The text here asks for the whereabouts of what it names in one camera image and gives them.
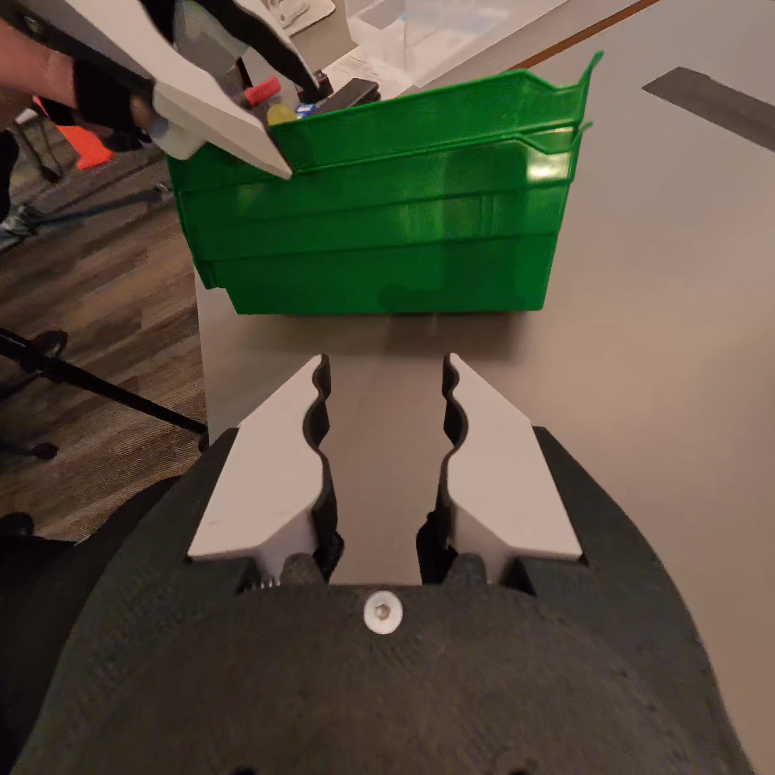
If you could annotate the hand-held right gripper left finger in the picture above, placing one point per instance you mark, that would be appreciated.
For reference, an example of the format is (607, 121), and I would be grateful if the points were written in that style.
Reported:
(260, 484)

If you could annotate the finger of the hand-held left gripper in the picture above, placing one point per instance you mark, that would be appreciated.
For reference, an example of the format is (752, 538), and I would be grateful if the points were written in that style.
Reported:
(200, 103)
(263, 15)

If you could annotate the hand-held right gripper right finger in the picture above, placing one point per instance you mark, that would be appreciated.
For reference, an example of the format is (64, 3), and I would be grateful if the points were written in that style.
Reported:
(508, 484)

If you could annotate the green plastic bin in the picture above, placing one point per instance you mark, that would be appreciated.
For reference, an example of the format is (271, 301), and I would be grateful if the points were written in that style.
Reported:
(424, 115)
(393, 181)
(375, 272)

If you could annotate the person's left hand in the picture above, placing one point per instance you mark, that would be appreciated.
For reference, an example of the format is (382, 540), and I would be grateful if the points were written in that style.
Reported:
(36, 72)

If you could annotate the white rounded board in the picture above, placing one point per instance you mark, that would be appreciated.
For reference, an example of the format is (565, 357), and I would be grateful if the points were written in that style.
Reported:
(321, 7)

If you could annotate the orange traffic cone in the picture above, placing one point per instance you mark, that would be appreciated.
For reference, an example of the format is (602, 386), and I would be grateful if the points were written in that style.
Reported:
(88, 148)

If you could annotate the small red block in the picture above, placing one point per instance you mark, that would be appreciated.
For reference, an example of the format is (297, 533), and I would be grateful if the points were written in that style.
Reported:
(263, 91)

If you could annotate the yellow round object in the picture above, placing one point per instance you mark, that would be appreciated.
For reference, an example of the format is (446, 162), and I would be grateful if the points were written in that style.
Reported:
(281, 115)

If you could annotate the black phone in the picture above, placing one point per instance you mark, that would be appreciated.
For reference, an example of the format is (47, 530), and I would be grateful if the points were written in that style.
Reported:
(351, 91)

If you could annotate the white paper sheet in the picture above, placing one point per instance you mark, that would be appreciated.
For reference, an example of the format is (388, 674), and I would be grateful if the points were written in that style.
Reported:
(369, 63)

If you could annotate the clear plastic container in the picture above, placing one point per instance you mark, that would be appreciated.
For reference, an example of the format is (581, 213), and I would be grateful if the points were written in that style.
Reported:
(460, 30)

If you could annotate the black tripod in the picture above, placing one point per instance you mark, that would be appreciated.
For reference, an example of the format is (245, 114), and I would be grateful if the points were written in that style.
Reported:
(30, 357)

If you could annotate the black tape strip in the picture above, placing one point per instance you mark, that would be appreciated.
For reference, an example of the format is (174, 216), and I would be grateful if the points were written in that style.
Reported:
(714, 103)

